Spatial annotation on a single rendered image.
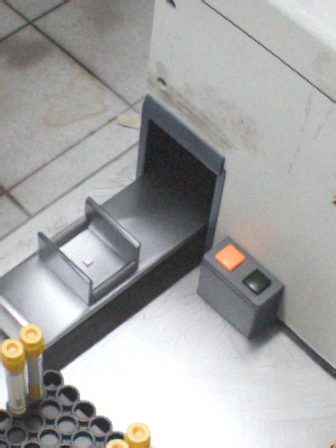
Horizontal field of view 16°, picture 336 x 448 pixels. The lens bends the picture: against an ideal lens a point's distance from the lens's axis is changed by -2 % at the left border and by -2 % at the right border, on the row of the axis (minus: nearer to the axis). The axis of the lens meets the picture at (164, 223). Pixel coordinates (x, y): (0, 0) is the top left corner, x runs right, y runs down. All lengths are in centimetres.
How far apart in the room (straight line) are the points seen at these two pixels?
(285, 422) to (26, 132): 135
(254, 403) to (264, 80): 26
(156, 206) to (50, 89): 131
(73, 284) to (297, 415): 19
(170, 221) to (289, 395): 16
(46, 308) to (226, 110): 20
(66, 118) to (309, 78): 147
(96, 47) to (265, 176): 150
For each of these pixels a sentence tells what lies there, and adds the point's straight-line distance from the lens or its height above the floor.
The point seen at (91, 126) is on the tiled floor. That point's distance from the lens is 216.
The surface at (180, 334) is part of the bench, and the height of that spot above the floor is 88.
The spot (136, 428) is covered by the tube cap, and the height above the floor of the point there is 99.
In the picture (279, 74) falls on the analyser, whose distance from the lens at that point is 74.
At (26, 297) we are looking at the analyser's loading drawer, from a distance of 87.
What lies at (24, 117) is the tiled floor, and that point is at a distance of 217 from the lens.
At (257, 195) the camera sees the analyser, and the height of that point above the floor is 99.
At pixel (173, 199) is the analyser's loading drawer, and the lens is 92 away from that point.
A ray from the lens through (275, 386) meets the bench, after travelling 89.
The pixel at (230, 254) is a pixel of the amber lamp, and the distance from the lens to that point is 88.
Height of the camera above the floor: 165
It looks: 54 degrees down
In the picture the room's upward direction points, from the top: 7 degrees clockwise
